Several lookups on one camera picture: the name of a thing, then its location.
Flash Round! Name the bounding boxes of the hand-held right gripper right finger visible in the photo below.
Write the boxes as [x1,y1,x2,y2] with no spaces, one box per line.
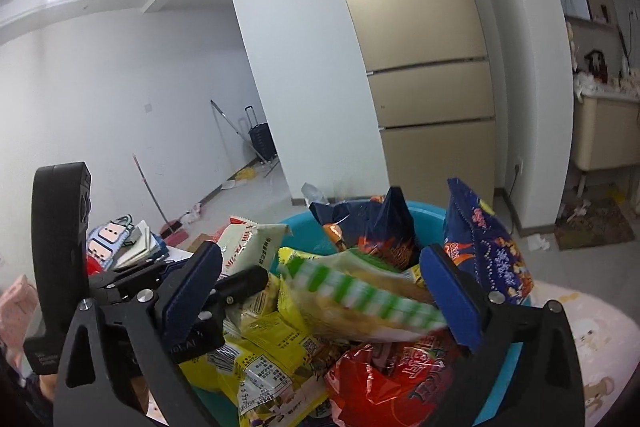
[420,244,586,427]

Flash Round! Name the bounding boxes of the patterned bathroom rug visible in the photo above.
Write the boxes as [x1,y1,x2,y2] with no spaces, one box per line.
[554,197,637,251]

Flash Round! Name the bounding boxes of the mop with metal pole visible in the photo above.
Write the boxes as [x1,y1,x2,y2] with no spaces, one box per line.
[210,99,282,178]

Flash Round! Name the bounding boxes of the beige bathroom cabinet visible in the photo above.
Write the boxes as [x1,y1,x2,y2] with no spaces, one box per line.
[572,91,640,198]

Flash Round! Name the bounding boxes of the blue star print snack bag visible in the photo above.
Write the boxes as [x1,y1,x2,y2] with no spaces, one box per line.
[442,178,537,309]

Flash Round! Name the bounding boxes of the dark suitcase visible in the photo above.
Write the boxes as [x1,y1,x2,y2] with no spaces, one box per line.
[244,105,277,166]

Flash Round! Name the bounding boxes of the large dark blue chip bag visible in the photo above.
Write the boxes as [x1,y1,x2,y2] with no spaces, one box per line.
[349,187,417,271]

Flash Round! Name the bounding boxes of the red snack bag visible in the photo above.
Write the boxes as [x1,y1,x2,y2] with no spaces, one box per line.
[324,339,474,427]

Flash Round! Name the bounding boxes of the yellow snack bag with barcode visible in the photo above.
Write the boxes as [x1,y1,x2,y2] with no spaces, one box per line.
[207,339,304,427]

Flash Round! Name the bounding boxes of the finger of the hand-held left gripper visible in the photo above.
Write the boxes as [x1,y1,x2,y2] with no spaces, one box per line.
[90,257,196,305]
[172,266,271,360]

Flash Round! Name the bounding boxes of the pink printed blanket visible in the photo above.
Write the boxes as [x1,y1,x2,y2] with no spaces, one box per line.
[525,282,640,427]

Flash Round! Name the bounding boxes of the stack of white books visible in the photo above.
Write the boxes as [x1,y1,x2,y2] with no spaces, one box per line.
[115,221,172,271]

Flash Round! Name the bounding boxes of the green white striped packet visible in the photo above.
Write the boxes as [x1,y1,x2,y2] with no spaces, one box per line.
[277,252,449,344]

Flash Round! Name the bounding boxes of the broom with red head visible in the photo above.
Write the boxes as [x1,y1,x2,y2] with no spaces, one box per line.
[132,153,189,249]

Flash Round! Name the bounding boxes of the crumpled clear plastic bottle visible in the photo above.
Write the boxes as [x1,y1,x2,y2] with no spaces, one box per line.
[301,181,332,208]

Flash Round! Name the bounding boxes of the gold three-door refrigerator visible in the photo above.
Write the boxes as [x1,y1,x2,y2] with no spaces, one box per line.
[314,0,497,208]

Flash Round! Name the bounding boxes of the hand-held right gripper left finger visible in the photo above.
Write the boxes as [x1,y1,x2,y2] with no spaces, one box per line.
[52,242,224,427]

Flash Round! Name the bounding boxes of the blue plastic basin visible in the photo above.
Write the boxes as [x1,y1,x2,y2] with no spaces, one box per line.
[185,201,537,427]

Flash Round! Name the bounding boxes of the white packet with red print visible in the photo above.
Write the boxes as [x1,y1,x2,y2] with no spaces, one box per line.
[215,216,294,279]

